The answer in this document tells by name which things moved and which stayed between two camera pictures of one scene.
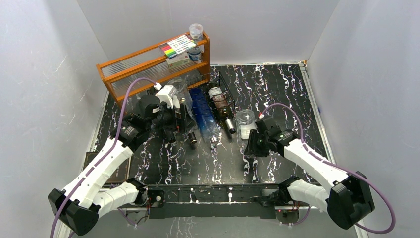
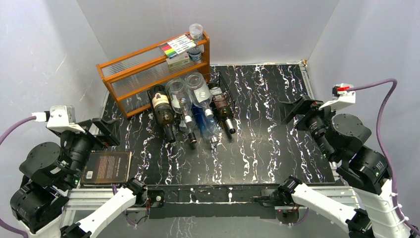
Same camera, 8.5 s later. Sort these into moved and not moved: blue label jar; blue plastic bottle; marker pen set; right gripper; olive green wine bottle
Moved: right gripper
Not moved: marker pen set; blue label jar; olive green wine bottle; blue plastic bottle
